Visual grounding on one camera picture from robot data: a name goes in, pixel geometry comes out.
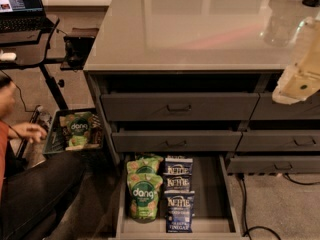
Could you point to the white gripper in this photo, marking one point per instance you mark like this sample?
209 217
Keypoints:
301 84

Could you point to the green dang chip bag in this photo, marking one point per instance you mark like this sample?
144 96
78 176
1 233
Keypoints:
144 189
145 164

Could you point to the top right drawer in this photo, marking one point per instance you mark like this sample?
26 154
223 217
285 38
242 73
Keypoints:
267 109

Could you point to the middle right drawer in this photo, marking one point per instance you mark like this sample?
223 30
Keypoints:
279 140

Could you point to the grey cabinet with counter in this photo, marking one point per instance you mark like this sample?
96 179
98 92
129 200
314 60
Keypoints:
197 46

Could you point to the rear blue kettle chip bag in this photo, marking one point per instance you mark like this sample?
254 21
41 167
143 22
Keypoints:
178 166

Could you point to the blue kettle chip bag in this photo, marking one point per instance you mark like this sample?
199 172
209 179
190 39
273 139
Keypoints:
177 182
178 166
180 209

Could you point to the top left drawer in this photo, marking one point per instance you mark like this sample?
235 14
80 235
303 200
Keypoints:
178 106

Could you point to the open bottom left drawer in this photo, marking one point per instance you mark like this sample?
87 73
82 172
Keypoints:
215 217

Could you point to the middle blue kettle chip bag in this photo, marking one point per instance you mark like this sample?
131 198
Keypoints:
177 182

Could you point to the front blue kettle chip bag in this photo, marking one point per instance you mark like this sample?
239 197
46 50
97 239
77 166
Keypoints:
180 209

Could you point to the middle left drawer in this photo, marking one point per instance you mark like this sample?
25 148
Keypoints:
176 136

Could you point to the dang bag in crate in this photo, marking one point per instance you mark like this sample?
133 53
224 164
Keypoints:
79 127

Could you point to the person's right hand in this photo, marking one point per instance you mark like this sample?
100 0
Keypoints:
31 132

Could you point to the green plastic crate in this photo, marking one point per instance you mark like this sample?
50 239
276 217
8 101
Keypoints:
57 138

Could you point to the black laptop stand desk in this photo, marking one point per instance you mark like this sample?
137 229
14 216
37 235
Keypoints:
35 56

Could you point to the black laptop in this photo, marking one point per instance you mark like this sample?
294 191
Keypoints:
23 15

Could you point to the white mouse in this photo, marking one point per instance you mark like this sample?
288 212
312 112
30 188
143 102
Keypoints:
8 57

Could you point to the seated person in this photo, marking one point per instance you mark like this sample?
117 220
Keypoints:
33 201

